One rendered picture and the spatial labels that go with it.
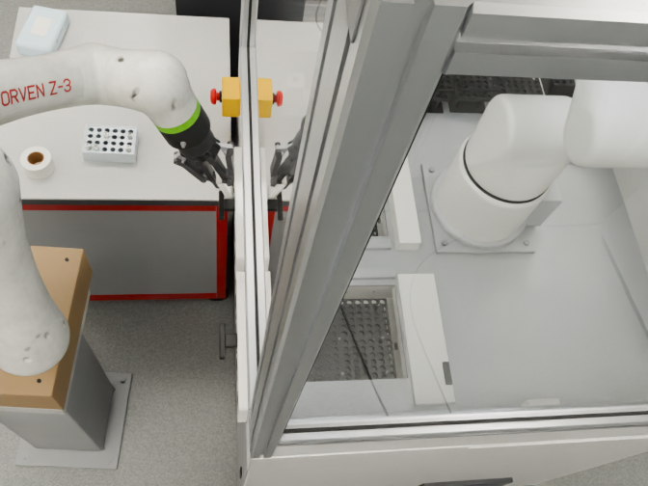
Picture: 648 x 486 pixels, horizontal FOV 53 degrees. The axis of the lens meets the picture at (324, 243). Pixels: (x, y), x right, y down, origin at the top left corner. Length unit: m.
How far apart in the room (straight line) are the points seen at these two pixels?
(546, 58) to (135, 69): 0.91
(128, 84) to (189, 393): 1.31
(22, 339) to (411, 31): 0.91
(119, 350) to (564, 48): 2.09
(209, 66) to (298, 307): 1.43
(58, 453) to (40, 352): 1.11
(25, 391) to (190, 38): 1.07
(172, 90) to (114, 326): 1.32
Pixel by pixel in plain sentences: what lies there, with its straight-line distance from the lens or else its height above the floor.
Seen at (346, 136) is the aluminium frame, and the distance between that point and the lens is 0.32.
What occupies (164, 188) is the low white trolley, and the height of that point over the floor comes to 0.76.
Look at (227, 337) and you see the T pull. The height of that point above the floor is 0.91.
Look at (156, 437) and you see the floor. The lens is 2.20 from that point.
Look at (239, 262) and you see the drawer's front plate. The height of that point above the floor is 0.91.
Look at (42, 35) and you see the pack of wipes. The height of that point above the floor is 0.81.
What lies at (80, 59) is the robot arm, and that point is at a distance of 1.18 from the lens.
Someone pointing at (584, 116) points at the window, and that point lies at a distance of 0.37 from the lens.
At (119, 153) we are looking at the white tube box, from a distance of 1.67.
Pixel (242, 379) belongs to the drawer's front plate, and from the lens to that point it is 1.27.
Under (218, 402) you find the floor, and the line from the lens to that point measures 2.22.
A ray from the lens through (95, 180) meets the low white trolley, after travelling 1.68.
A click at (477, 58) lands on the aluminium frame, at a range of 0.29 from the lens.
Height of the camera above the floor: 2.16
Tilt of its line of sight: 61 degrees down
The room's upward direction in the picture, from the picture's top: 17 degrees clockwise
